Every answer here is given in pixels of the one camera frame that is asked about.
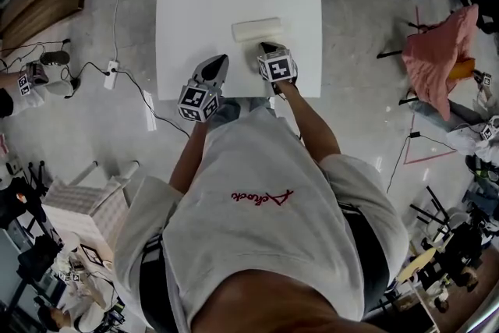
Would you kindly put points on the plate of food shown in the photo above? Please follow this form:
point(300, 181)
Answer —
point(108, 264)

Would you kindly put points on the pink cloth on chair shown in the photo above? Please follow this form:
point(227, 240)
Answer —
point(440, 58)

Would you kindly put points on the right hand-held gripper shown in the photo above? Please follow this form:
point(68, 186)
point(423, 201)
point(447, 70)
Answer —
point(277, 68)

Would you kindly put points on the orange cushion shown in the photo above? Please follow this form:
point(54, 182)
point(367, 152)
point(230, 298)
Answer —
point(462, 69)

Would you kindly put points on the checkered pink box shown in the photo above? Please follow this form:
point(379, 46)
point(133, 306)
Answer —
point(78, 206)

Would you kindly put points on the person's right forearm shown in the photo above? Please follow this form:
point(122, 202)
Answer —
point(308, 125)

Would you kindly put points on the person's black body harness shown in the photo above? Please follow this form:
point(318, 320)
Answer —
point(370, 245)

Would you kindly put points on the black frame cotton picture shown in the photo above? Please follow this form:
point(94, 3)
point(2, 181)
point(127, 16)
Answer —
point(93, 254)

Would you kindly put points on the person's left leg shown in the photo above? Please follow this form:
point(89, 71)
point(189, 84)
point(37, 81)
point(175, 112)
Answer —
point(226, 113)

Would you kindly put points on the person's left forearm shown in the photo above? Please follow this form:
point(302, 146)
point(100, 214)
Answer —
point(189, 164)

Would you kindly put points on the round wooden stool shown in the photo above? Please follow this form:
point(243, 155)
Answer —
point(415, 265)

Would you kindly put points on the cream cloth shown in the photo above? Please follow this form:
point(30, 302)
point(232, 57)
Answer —
point(255, 29)

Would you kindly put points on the grey chair black frame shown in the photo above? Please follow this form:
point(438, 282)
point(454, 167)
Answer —
point(454, 216)

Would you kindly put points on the white flower bunch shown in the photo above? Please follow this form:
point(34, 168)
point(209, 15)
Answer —
point(62, 263)

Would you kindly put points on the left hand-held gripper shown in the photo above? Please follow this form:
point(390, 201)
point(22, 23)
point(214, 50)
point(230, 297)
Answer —
point(195, 101)

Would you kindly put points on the white table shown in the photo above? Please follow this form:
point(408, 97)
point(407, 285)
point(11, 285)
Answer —
point(195, 11)

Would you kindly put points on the person's grey t-shirt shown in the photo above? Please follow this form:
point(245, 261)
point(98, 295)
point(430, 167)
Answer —
point(253, 245)

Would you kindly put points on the white power strip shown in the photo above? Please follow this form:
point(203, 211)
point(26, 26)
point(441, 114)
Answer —
point(111, 76)

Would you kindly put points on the person's chin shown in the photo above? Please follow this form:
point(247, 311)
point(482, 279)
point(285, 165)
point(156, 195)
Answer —
point(273, 304)

